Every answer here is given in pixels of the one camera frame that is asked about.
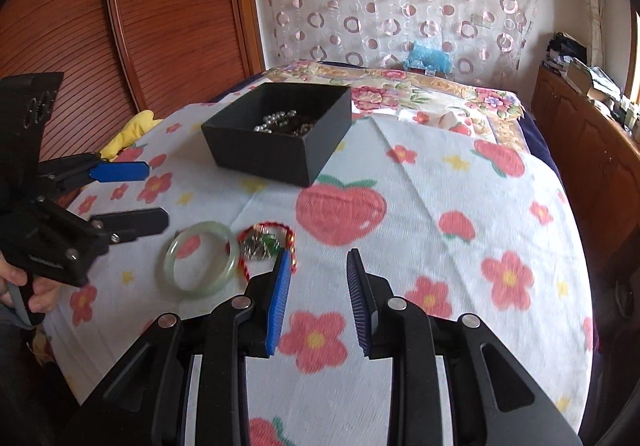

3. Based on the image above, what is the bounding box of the green jade bangle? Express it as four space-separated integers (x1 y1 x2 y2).
163 221 240 299

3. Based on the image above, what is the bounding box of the floral quilt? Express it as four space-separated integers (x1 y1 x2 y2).
265 60 528 152

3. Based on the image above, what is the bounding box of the floral bed sheet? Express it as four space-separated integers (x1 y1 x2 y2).
44 104 592 445

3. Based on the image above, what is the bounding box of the wooden wardrobe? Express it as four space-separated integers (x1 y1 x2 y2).
1 0 265 160

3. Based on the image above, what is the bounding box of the yellow plush toy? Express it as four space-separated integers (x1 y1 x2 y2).
100 110 162 161

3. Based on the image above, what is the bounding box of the wooden side cabinet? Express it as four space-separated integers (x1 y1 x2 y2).
530 66 639 284

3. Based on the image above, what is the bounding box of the black jewelry box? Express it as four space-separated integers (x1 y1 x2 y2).
202 83 352 187

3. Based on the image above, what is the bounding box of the left hand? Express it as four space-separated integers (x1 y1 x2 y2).
0 252 64 314

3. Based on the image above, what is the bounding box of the stack of books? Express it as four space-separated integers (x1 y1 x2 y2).
542 32 623 110

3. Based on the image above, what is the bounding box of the blue bag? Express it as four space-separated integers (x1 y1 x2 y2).
404 42 452 74

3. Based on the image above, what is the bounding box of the white pearl necklace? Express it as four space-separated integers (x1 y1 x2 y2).
252 108 298 134

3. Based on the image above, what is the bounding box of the dark wooden bead bracelet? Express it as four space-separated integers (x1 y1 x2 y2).
278 112 319 137

